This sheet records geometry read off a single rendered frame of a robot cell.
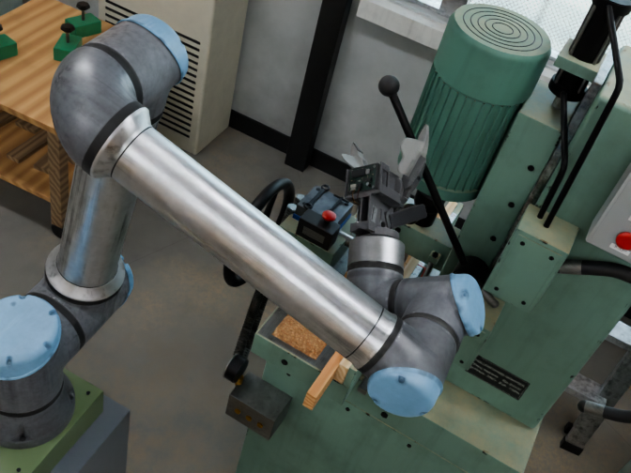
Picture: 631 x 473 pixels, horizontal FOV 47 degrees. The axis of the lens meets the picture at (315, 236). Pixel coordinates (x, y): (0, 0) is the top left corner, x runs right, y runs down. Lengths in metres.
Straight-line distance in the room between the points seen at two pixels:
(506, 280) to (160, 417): 1.38
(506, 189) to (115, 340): 1.56
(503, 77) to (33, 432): 1.08
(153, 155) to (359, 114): 2.18
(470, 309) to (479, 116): 0.35
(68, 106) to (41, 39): 1.90
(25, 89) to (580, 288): 1.89
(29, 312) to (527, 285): 0.88
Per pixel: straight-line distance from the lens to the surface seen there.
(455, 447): 1.56
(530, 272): 1.24
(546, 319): 1.40
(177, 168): 0.95
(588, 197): 1.24
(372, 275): 1.12
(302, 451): 1.83
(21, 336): 1.41
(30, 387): 1.45
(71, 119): 0.97
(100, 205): 1.26
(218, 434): 2.34
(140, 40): 1.07
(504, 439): 1.58
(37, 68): 2.72
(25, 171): 2.83
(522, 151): 1.27
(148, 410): 2.37
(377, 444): 1.67
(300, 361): 1.41
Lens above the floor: 2.01
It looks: 43 degrees down
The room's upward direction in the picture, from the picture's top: 17 degrees clockwise
